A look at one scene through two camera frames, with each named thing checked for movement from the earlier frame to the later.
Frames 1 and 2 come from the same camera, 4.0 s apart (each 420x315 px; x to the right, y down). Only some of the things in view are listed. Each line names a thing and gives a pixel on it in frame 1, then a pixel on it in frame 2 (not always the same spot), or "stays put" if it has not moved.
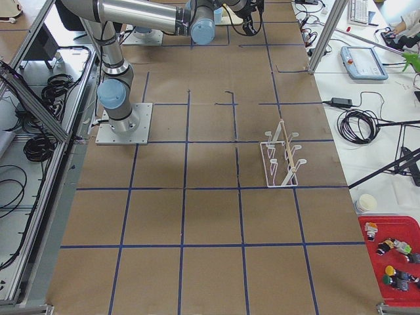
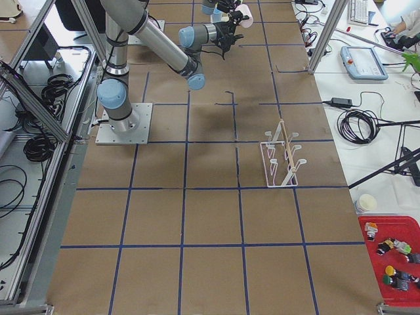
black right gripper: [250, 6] → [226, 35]
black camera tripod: [404, 164] stays put
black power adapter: [341, 102] stays put
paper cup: [365, 202] stays put
